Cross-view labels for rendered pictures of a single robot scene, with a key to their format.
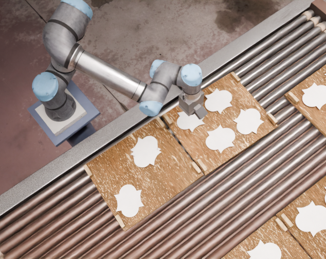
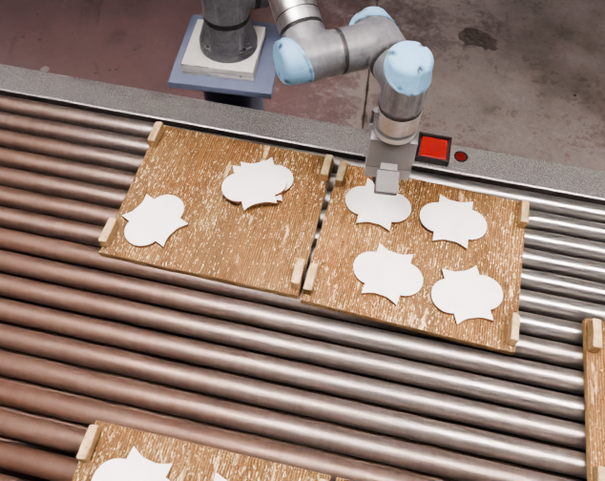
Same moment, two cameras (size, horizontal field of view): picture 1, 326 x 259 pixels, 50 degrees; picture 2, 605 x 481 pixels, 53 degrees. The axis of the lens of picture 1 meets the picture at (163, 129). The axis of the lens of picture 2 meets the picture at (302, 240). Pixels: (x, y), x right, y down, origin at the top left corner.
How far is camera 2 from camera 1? 0.62 m
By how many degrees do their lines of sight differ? 19
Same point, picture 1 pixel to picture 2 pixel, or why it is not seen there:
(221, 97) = (465, 220)
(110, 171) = (181, 163)
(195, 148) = (333, 248)
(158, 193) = (202, 253)
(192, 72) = (409, 57)
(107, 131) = (245, 118)
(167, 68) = (383, 28)
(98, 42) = not seen: hidden behind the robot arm
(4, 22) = not seen: outside the picture
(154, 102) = (299, 50)
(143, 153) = (250, 181)
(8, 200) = (33, 84)
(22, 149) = not seen: hidden behind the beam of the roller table
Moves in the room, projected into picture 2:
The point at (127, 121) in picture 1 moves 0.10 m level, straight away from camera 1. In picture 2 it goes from (287, 129) to (306, 101)
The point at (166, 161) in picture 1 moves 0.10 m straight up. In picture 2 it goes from (269, 225) to (268, 197)
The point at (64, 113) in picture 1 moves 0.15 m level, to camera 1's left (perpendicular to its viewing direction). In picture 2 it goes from (219, 45) to (177, 19)
